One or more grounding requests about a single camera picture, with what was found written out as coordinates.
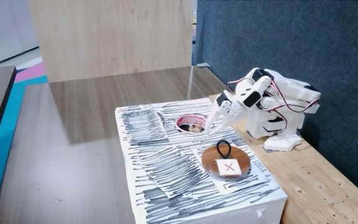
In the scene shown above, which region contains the white box with black scribbles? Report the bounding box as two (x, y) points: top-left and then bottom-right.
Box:
(114, 97), (288, 224)

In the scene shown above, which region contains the light wood board panel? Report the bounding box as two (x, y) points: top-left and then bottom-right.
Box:
(28, 0), (195, 83)

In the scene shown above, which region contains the round wooden lid with handle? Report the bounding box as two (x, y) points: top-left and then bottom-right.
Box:
(201, 139), (252, 180)

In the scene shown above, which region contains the fabric partition panel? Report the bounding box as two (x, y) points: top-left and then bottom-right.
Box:
(191, 0), (358, 206)

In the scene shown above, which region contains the flat scribbled paper sheet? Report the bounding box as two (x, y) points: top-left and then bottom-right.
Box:
(119, 105), (170, 146)

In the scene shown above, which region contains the paper card with red cross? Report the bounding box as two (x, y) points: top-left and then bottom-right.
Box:
(215, 158), (242, 177)

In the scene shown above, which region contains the crumpled scribbled paper sheet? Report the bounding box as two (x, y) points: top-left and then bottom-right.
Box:
(135, 145), (213, 200)

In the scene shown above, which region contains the scribbled paper sheet under lid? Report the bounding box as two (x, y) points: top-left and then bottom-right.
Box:
(191, 144), (272, 195)

